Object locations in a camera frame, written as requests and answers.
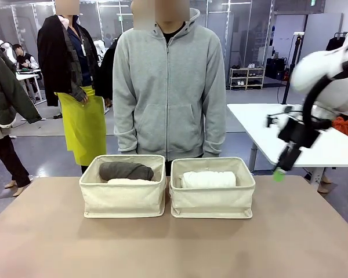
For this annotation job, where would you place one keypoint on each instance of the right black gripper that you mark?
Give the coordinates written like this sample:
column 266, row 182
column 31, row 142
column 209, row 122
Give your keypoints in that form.
column 300, row 134

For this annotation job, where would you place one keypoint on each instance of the white towel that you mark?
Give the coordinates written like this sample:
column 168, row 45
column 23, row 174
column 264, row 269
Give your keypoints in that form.
column 208, row 179

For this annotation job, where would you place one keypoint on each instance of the pale yellow towel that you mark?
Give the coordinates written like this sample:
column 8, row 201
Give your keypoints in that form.
column 127, row 182

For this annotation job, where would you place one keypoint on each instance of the dark grey towel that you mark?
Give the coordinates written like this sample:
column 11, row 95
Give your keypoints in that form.
column 124, row 171

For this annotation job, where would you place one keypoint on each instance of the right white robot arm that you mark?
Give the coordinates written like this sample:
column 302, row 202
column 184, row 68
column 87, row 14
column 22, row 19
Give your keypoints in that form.
column 333, row 84

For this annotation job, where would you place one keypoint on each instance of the person's left forearm grey sleeve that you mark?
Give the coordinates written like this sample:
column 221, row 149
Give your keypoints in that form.
column 216, row 124

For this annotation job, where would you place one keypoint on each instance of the person's right forearm grey sleeve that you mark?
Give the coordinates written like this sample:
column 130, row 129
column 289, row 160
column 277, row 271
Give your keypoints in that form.
column 124, row 124

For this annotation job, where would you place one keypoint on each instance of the white side table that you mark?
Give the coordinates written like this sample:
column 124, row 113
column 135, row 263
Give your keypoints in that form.
column 249, row 121

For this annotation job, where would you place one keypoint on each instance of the black tripod stand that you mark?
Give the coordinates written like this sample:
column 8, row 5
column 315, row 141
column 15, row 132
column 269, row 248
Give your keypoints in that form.
column 288, row 81

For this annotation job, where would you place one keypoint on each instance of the cream fabric basket white tag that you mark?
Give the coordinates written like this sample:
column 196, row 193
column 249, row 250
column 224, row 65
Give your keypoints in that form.
column 211, row 201

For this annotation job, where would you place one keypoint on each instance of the black suitcase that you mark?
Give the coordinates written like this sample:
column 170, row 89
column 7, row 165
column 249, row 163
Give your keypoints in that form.
column 277, row 69

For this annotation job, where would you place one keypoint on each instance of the wooden shoe rack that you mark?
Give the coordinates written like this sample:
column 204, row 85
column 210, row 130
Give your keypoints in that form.
column 246, row 78

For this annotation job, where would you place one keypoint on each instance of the black hanging garment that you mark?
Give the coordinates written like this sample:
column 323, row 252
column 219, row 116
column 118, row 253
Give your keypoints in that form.
column 333, row 45

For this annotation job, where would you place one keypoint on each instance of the black clothes rack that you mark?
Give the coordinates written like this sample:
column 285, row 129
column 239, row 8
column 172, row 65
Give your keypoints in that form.
column 337, row 34

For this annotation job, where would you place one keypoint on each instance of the person in grey hoodie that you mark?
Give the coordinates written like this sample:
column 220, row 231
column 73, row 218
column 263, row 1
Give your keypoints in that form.
column 168, row 87

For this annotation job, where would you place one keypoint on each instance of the person black jacket yellow apron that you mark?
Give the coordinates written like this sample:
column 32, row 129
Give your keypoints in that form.
column 75, row 121

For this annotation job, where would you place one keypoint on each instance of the white desk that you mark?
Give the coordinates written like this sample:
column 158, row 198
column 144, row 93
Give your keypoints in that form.
column 29, row 73

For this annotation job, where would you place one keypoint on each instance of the seated person black white jacket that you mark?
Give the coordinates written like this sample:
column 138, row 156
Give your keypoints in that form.
column 24, row 59

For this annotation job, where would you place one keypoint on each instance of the person in dark green jacket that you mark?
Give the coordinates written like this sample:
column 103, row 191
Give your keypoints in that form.
column 3, row 95

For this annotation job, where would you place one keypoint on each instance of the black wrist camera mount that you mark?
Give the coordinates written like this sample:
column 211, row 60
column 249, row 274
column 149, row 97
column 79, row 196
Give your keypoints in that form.
column 274, row 120

